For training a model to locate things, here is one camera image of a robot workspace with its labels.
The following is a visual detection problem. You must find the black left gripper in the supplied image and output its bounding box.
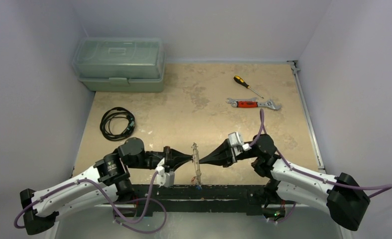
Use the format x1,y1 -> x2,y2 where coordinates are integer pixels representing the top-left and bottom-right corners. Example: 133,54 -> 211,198
128,145 -> 193,170

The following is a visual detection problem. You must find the perforated metal key plate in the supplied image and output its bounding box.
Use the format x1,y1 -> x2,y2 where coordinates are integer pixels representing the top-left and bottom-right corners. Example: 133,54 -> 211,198
192,142 -> 201,186

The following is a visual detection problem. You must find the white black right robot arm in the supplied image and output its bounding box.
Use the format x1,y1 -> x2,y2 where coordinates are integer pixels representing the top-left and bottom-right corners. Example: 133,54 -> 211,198
199,132 -> 370,231

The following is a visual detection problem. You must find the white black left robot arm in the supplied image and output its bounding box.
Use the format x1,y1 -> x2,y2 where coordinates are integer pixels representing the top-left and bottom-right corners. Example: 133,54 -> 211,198
14,137 -> 192,235

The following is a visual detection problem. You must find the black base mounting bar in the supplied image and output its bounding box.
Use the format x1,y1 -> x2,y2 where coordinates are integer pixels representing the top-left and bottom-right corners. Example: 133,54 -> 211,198
111,183 -> 292,219

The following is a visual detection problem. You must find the yellow black screwdriver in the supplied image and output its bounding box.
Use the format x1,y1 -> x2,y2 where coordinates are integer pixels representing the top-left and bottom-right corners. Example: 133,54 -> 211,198
233,75 -> 264,99

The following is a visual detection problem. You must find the green plastic toolbox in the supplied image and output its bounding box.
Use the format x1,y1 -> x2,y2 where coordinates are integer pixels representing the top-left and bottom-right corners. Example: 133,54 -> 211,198
72,37 -> 166,93

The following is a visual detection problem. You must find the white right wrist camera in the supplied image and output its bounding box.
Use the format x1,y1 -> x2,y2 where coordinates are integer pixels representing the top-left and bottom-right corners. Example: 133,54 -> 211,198
228,131 -> 251,155

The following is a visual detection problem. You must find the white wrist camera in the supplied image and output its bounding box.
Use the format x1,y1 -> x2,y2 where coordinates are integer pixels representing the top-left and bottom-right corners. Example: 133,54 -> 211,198
155,158 -> 175,188
228,131 -> 251,155

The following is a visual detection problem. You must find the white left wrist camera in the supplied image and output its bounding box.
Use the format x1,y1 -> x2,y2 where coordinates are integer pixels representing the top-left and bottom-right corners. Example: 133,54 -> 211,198
155,158 -> 175,188

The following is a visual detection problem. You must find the red handled adjustable wrench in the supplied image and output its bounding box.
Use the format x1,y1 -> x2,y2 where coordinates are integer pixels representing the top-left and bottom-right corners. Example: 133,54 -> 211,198
226,98 -> 282,111

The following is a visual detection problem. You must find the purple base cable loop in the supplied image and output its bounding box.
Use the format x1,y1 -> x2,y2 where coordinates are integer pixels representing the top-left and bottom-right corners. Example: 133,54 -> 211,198
112,197 -> 168,234

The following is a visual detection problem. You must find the coiled black cable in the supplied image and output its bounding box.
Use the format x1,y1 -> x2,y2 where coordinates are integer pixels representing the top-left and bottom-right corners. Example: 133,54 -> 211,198
99,106 -> 136,142

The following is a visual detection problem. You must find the aluminium side rail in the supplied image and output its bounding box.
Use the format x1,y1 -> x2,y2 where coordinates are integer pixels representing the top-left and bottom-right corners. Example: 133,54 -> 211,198
287,61 -> 325,172

